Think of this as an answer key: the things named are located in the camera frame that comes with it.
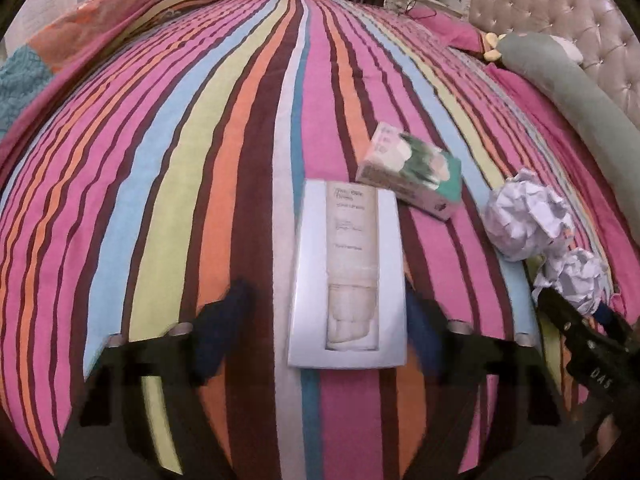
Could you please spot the large crumpled paper ball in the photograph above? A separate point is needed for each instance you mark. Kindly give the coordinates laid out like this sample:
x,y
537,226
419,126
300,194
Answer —
x,y
530,215

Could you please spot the teal knit blanket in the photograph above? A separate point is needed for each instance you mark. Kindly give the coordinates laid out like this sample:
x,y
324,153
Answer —
x,y
22,85

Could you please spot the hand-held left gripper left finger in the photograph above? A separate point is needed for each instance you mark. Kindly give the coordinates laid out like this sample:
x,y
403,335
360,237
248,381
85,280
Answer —
x,y
220,332

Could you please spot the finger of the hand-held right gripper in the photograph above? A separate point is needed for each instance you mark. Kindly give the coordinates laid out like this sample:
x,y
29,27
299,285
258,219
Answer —
x,y
560,310
612,320

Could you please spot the small paper ball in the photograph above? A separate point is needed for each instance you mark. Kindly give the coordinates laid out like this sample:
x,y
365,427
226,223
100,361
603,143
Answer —
x,y
575,277

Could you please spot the pink bed sheet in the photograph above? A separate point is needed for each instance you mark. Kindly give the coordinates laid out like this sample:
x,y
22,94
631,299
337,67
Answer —
x,y
560,135

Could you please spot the striped colourful blanket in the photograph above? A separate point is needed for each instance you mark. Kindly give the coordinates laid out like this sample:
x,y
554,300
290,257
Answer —
x,y
200,160

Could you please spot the white box with tube picture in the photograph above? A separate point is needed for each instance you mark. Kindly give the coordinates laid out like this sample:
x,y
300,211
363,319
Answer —
x,y
345,275

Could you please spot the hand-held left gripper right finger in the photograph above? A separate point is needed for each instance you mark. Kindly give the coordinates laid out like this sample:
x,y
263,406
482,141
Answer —
x,y
422,332

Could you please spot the tufted beige headboard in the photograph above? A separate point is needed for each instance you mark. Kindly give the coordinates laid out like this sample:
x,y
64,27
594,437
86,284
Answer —
x,y
550,7

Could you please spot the pink pillow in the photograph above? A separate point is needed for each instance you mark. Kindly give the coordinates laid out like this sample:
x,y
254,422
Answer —
x,y
447,30

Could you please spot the folded orange quilt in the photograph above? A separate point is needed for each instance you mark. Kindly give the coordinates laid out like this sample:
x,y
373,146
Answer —
x,y
125,15

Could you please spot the yellow plush toy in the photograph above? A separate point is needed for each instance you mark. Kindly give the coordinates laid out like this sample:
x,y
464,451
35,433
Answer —
x,y
492,45

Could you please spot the green printed carton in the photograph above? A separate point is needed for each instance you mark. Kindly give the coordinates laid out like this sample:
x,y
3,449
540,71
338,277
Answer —
x,y
410,175

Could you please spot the grey-green bolster pillow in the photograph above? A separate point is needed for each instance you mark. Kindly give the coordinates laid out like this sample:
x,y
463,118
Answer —
x,y
565,90

